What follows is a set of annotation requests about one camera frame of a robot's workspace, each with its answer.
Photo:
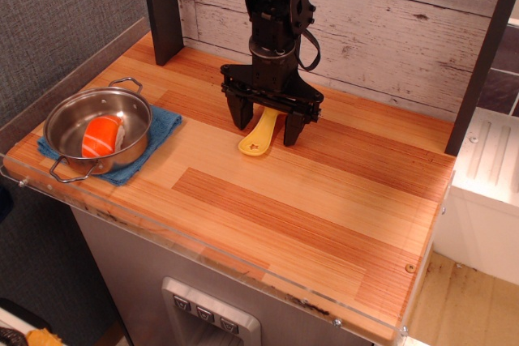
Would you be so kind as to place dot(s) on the dark grey post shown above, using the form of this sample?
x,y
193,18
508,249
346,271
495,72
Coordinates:
x,y
499,21
166,29

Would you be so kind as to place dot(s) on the silver dispenser panel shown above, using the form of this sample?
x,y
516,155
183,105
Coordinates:
x,y
200,319

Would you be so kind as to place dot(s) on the dark grey right post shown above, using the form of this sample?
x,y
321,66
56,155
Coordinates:
x,y
499,21

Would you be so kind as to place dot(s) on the blue folded cloth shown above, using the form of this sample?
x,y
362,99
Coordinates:
x,y
163,125

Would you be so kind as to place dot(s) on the yellow object bottom left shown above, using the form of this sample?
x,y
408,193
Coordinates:
x,y
42,337

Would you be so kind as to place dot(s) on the dark grey left post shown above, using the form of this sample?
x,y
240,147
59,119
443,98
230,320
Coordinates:
x,y
166,29

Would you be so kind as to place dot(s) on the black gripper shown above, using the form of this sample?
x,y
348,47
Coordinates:
x,y
271,80

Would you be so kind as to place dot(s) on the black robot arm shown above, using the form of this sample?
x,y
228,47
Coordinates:
x,y
279,25

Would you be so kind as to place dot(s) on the clear acrylic edge guard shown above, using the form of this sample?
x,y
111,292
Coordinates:
x,y
342,240

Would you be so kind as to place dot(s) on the yellow brush white bristles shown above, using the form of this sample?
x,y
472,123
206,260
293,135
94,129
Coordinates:
x,y
258,141

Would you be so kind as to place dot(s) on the silver pot with handles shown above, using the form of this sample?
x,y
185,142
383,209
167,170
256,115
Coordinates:
x,y
65,126

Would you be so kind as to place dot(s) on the orange salmon sushi toy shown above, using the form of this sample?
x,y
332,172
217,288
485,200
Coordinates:
x,y
103,136

